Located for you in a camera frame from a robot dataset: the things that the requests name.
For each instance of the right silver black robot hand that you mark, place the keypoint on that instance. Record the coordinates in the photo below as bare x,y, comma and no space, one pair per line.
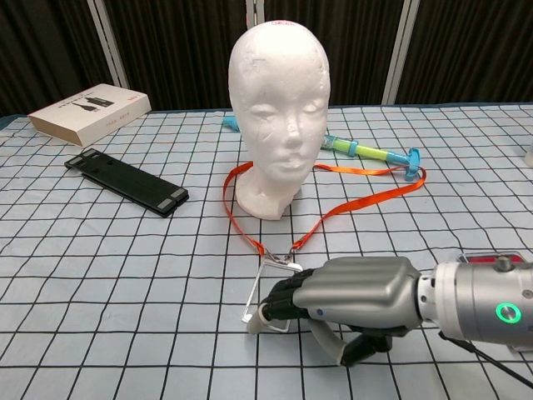
354,291

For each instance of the white badge holder frame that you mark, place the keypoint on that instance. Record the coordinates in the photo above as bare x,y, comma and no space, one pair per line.
277,263

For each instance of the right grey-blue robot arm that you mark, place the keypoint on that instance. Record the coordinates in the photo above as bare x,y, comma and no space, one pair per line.
479,300

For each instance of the white foam mannequin head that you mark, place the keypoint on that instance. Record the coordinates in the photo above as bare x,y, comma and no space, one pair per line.
279,83

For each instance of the red ink pad case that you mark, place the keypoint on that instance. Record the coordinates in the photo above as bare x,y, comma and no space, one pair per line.
487,259

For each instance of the green blue toy pen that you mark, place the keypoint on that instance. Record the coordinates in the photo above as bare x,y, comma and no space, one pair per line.
370,152

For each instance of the white checkered tablecloth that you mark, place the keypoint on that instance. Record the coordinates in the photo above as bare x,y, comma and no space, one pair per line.
125,291

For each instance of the black folding stand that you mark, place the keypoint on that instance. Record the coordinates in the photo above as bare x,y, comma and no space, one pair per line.
125,179

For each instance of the black folding screen partition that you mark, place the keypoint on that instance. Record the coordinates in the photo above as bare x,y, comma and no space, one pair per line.
187,50

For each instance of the white cardboard product box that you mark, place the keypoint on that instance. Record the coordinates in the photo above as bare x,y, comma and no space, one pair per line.
83,108

